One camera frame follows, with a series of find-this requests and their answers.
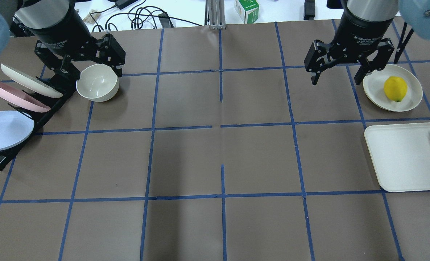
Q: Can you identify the aluminium frame post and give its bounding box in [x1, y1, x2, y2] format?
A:
[205, 0, 226, 30]

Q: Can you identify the light blue plate in rack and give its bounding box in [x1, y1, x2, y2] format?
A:
[0, 111, 34, 151]

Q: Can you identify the yellow lemon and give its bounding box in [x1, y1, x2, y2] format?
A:
[384, 76, 408, 102]

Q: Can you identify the white rectangular tray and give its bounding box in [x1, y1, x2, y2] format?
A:
[364, 123, 430, 192]

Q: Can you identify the cream round plate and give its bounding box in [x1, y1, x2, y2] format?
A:
[363, 64, 423, 112]

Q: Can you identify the green white carton box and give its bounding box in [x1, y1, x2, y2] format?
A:
[234, 0, 260, 24]

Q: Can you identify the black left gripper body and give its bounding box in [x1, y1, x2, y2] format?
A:
[34, 5, 126, 78]

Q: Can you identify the cream plate in rack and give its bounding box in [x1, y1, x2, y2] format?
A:
[0, 64, 63, 99]

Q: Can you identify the black dish rack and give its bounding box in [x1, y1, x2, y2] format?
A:
[0, 64, 79, 171]

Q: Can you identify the black power adapter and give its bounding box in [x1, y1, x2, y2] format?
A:
[303, 0, 316, 20]

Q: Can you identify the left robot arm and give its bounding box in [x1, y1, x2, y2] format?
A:
[0, 0, 126, 82]

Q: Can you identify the pink plate in rack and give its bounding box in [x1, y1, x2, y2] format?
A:
[0, 82, 51, 113]

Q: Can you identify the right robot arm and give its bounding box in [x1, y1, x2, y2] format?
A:
[304, 0, 430, 85]

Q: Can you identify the cream white bowl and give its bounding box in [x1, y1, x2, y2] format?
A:
[76, 64, 119, 102]

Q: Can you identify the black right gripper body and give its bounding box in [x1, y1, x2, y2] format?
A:
[304, 11, 395, 73]

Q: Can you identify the black cable bundle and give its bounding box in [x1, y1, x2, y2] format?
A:
[92, 0, 203, 32]

